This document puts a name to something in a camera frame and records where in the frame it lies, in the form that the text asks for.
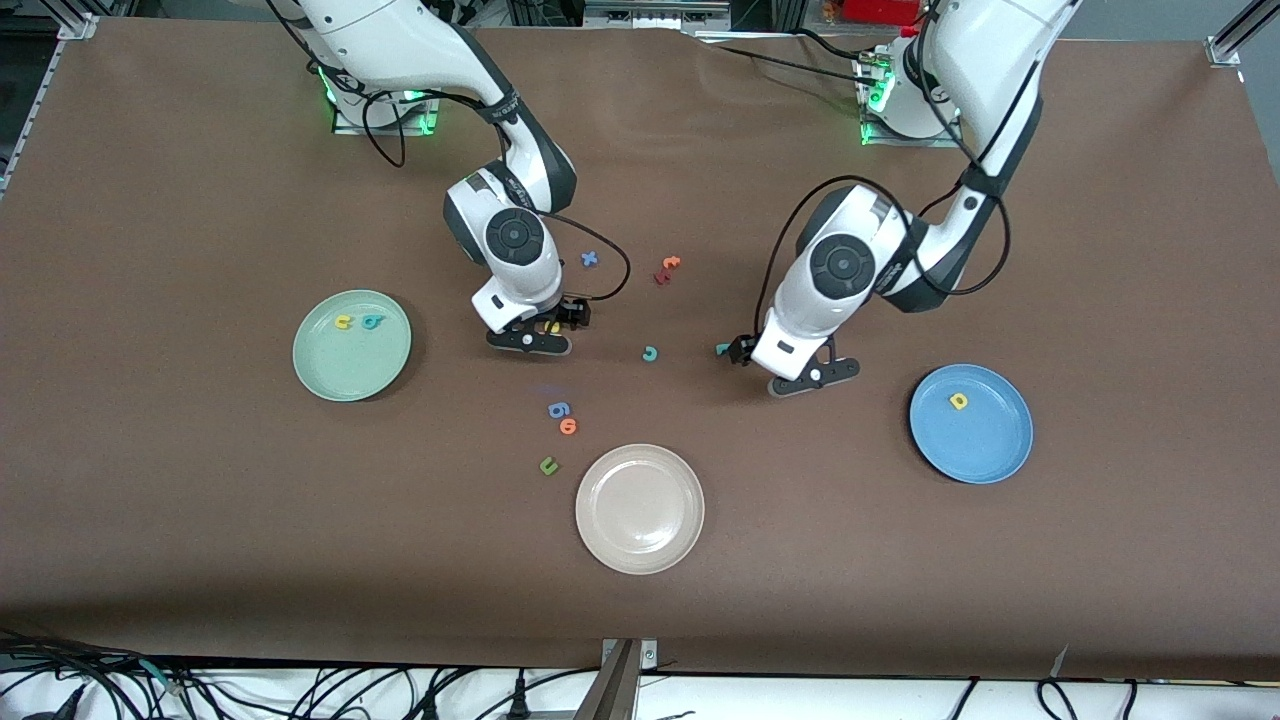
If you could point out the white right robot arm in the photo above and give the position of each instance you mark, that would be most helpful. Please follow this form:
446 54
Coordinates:
400 40

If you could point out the brown table cover sheet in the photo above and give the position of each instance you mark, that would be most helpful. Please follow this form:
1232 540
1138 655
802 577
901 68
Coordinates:
800 600

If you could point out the blue plate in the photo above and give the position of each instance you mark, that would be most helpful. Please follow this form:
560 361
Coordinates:
985 445

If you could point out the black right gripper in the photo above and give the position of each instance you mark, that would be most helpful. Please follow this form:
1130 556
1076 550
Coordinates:
570 314

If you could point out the beige plate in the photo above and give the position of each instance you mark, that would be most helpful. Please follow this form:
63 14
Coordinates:
640 510

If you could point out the light green plate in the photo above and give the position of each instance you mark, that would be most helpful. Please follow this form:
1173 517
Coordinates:
350 365

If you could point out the aluminium frame post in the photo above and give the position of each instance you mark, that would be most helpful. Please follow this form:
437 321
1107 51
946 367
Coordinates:
615 690

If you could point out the red box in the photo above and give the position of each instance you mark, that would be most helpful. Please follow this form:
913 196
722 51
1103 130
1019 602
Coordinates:
880 10

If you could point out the aluminium corner bracket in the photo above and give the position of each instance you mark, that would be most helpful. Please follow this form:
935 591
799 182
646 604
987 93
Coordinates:
78 25
1225 48

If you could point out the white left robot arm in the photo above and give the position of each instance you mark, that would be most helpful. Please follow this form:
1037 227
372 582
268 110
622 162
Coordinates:
1000 40

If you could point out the silver metal equipment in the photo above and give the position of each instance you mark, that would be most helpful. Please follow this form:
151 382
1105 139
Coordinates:
650 15

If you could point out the white paper scrap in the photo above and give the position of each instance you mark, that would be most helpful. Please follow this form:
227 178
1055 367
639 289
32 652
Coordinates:
1058 665

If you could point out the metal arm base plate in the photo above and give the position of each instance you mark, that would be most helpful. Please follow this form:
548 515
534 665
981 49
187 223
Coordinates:
436 118
900 142

